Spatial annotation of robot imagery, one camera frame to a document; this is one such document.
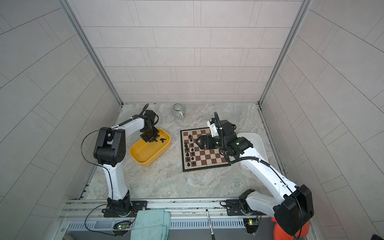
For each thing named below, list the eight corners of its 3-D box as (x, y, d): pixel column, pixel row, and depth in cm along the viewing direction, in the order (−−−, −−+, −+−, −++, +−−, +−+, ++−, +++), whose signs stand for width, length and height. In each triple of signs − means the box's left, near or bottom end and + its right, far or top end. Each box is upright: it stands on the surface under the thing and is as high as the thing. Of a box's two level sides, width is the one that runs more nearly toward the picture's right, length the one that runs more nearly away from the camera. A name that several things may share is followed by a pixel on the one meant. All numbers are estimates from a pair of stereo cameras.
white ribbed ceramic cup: (172, 120, 108) (171, 114, 103) (174, 108, 115) (173, 103, 110) (183, 120, 108) (183, 114, 103) (184, 109, 115) (184, 103, 110)
